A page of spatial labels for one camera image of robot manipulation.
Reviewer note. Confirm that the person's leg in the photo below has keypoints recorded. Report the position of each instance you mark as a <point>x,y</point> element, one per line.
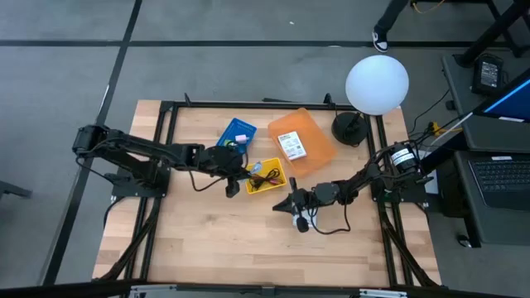
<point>391,14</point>

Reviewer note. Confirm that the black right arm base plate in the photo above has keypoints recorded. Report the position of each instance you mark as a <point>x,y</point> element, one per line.
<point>414,198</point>

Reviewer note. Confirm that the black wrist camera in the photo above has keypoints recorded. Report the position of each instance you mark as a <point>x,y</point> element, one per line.
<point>232,188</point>
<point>302,223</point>

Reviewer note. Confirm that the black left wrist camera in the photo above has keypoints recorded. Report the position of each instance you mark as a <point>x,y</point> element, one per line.
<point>232,188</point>

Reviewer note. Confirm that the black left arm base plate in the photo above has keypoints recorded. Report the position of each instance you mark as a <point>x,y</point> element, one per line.
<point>124,190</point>

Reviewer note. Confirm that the black stand pole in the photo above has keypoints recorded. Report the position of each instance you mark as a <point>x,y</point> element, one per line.
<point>488,34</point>

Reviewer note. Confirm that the pink and white charger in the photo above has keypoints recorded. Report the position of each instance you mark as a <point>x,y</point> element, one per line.
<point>242,139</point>

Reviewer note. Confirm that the black aluminium table frame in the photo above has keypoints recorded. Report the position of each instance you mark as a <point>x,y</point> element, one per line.
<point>248,105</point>

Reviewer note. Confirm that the blue plastic basket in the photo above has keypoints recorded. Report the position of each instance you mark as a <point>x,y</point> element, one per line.
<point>232,128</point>

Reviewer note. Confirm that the black furniture foot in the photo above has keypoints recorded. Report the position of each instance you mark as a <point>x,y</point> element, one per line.
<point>12,189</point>

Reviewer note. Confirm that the black laptop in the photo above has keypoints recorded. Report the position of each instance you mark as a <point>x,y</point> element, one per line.
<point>503,180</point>

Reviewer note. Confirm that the grey side desk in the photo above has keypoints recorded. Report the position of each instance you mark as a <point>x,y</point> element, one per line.
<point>497,227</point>

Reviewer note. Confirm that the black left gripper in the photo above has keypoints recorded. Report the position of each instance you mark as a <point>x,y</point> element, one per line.
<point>221,161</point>

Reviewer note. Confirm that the white box with green side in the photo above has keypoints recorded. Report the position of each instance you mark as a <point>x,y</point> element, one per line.
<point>292,145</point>

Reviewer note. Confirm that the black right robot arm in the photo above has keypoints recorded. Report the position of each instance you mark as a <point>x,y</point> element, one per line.
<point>372,174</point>

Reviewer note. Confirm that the black desk caster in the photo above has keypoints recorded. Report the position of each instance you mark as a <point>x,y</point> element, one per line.
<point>464,241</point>

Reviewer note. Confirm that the black power adapter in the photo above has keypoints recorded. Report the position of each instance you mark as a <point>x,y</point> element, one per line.
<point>488,74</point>

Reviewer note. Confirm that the person's shoe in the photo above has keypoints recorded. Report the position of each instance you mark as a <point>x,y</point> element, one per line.
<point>380,41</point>

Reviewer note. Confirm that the orange translucent plastic bin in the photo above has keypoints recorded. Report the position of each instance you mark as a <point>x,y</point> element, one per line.
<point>319,149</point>

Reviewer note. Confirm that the yellow plastic basket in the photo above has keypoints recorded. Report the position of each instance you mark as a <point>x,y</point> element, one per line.
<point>269,164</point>

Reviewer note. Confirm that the black round lamp base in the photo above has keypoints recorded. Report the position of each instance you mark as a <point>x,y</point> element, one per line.
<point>348,130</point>

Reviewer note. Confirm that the black overhead beam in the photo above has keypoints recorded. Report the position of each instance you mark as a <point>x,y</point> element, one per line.
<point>62,289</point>

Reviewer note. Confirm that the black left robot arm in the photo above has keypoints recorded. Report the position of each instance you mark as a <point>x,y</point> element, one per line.
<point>141,145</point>

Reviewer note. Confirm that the black monitor with blue screen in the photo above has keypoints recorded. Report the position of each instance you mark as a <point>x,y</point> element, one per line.
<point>513,103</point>

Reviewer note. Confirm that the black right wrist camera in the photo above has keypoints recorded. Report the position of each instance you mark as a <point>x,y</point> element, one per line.
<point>302,223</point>

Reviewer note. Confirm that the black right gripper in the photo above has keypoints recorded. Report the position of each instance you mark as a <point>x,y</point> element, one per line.
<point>304,200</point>

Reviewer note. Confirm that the white globe lamp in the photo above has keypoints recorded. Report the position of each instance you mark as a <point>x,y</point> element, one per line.
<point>377,85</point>

